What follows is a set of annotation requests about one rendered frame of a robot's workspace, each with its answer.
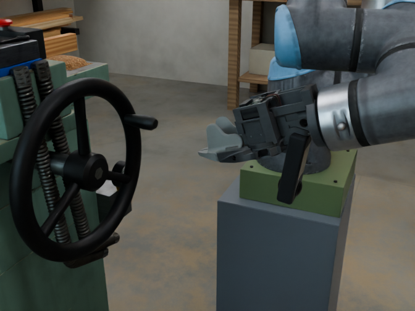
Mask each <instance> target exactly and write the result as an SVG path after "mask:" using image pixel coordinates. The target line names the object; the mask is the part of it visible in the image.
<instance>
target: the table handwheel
mask: <svg viewBox="0 0 415 311"><path fill-rule="evenodd" d="M87 96H97V97H101V98H103V99H105V100H107V101H108V102H109V103H110V104H111V105H112V106H113V107H114V109H115V110H116V111H117V113H118V115H119V117H120V119H121V122H122V125H123V128H124V133H125V142H126V159H125V169H124V174H123V173H117V172H112V171H109V168H108V164H107V160H106V158H105V157H104V156H103V155H102V154H97V153H94V152H90V145H89V139H88V130H87V124H86V109H85V97H87ZM71 103H73V106H74V112H75V121H76V127H77V143H78V150H75V151H73V152H72V153H71V154H70V155H68V154H63V153H60V152H54V151H49V150H48V151H49V155H50V157H49V158H50V159H51V161H50V162H49V163H50V164H51V165H50V168H51V171H52V173H53V174H55V175H59V176H63V177H64V180H65V182H66V183H67V184H68V188H67V189H66V190H65V193H64V194H63V195H62V197H61V198H60V200H59V202H58V203H57V205H56V206H55V208H54V209H53V211H52V212H51V213H50V215H49V217H48V218H47V219H46V221H45V222H44V223H43V225H42V226H41V227H40V226H39V224H38V222H37V220H36V217H35V213H34V209H33V201H32V179H33V171H34V169H35V170H37V167H36V164H35V162H36V157H37V155H38V151H39V149H40V146H41V143H42V141H43V139H44V137H45V135H46V133H47V131H48V130H49V127H50V126H51V125H52V123H53V121H55V119H56V118H57V116H58V115H59V114H60V113H61V112H62V111H63V110H64V109H65V108H66V107H67V106H68V105H70V104H71ZM126 114H136V113H135V110H134V108H133V106H132V104H131V103H130V101H129V100H128V98H127V97H126V95H125V94H124V93H123V92H122V91H121V90H120V89H119V88H118V87H116V86H115V85H113V84H112V83H110V82H108V81H106V80H103V79H100V78H93V77H86V78H79V79H76V80H72V81H69V82H67V83H65V84H63V85H62V86H60V87H58V88H57V89H55V90H54V91H53V92H52V93H51V94H49V95H48V96H47V97H46V98H45V99H44V100H43V101H42V102H41V103H40V104H39V106H38V107H37V108H36V109H35V111H34V112H33V113H32V115H31V116H30V118H29V119H28V122H27V123H26V125H25V127H24V129H23V131H22V133H21V135H20V138H19V140H18V143H17V145H16V148H15V152H14V156H13V159H11V160H8V161H7V162H8V163H11V164H12V165H11V168H10V177H9V201H10V209H11V213H12V218H13V220H14V223H15V227H16V229H17V231H18V233H19V235H20V237H21V239H22V240H23V242H24V243H25V244H26V245H27V246H28V247H29V248H30V249H31V250H32V251H33V252H34V253H35V254H37V255H38V256H40V257H42V258H44V259H46V260H50V261H53V262H70V261H74V260H78V259H81V258H83V257H85V256H87V255H89V254H90V253H92V252H93V251H95V250H96V249H97V248H99V247H100V246H101V245H103V244H104V243H105V242H106V241H107V240H108V239H109V237H110V236H111V235H112V234H113V232H114V231H115V230H116V228H117V227H118V226H119V224H120V223H121V221H122V219H123V217H124V216H125V214H126V212H127V210H128V207H129V205H130V203H131V201H132V198H133V195H134V192H135V189H136V185H137V182H138V177H139V173H140V165H141V133H140V129H139V128H137V127H134V126H131V125H129V124H126V123H125V122H124V117H125V115H126ZM106 180H111V181H116V182H119V183H121V185H120V188H119V192H118V194H117V196H116V199H115V201H114V203H113V205H112V207H111V209H110V210H109V212H108V213H107V215H106V216H105V218H104V219H103V221H102V222H101V223H100V224H99V225H98V226H97V227H96V228H95V229H94V230H93V231H92V232H91V233H90V234H89V235H88V236H86V237H84V238H83V239H81V240H79V241H76V242H74V243H69V244H61V243H57V242H55V241H53V240H51V239H49V238H48V237H49V235H50V234H51V232H52V231H53V229H54V228H55V226H56V225H57V223H58V221H59V220H60V218H61V217H62V215H63V214H64V212H65V211H66V209H67V208H68V206H69V205H70V203H71V202H72V201H73V199H74V198H75V196H76V195H77V194H78V192H79V191H80V190H81V189H83V190H86V191H91V192H94V191H97V190H98V189H99V188H100V187H101V186H102V185H103V184H104V183H105V181H106Z"/></svg>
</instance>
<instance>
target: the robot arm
mask: <svg viewBox="0 0 415 311"><path fill-rule="evenodd" d="M346 7H347V0H287V5H284V4H282V5H281V6H278V7H277V8H276V11H275V27H274V46H275V57H274V58H273V59H272V60H271V62H270V67H269V75H268V77H267V79H268V84H267V93H263V94H258V95H255V96H250V97H249V98H250V99H247V100H245V101H244V102H242V103H241V104H240V105H239V107H237V108H236V109H232V110H233V114H234V117H235V120H236V121H235V126H234V125H233V124H232V123H231V121H230V120H229V119H228V118H227V117H219V118H217V120H216V124H215V123H211V124H209V125H208V126H207V128H206V134H207V147H206V148H204V149H201V150H199V151H198V154H199V156H202V157H205V158H207V159H210V160H213V161H216V162H221V163H237V162H245V161H249V160H257V162H258V163H259V164H260V165H262V166H263V167H265V168H267V169H269V170H272V171H275V172H279V173H282V176H281V178H280V179H279V182H278V193H277V200H278V201H279V202H283V203H285V204H288V205H290V204H292V202H293V201H294V199H295V197H297V195H299V194H300V192H301V190H302V187H303V185H302V178H303V175H308V174H313V173H319V172H321V171H324V170H325V169H327V168H328V167H329V166H330V161H331V153H330V150H331V151H333V152H335V151H343V150H347V149H355V148H360V147H365V146H373V145H378V144H385V143H393V142H397V141H405V140H410V139H415V0H362V4H361V8H346Z"/></svg>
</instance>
